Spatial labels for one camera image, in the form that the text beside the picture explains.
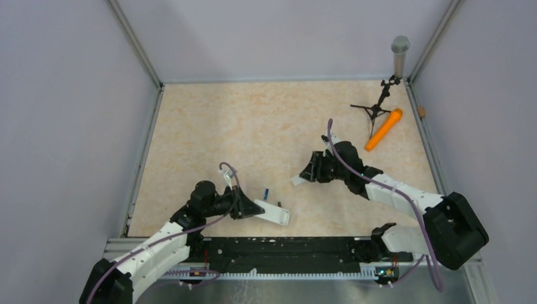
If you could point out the white remote control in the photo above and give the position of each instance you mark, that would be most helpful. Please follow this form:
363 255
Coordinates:
273 213

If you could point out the white battery cover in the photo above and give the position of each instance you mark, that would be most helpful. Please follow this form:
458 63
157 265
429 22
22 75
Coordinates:
296 180

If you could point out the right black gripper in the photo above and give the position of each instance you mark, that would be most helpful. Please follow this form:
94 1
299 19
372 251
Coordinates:
314 171

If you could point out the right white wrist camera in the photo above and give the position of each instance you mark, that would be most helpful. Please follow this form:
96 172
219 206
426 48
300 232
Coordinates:
331 139

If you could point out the black mini tripod stand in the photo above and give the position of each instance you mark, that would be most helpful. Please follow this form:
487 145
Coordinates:
376 110

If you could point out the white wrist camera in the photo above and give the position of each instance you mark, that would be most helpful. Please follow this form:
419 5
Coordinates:
331 139
228 174

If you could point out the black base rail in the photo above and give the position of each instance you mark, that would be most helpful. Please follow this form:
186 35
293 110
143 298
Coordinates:
290 255

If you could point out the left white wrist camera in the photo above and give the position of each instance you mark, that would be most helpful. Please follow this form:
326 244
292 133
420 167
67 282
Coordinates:
228 174

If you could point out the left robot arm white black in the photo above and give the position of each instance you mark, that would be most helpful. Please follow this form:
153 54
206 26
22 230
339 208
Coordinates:
124 279

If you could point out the orange toy microphone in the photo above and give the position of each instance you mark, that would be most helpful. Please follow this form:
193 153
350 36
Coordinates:
394 117

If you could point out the small tan block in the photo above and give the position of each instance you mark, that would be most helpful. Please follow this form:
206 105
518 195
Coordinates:
421 112

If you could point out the grey metal cylinder post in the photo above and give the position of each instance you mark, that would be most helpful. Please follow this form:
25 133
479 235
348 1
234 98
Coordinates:
399 46

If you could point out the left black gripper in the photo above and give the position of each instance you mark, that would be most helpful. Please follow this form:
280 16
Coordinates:
245 208

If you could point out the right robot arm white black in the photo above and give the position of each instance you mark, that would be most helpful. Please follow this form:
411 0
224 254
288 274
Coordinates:
449 230

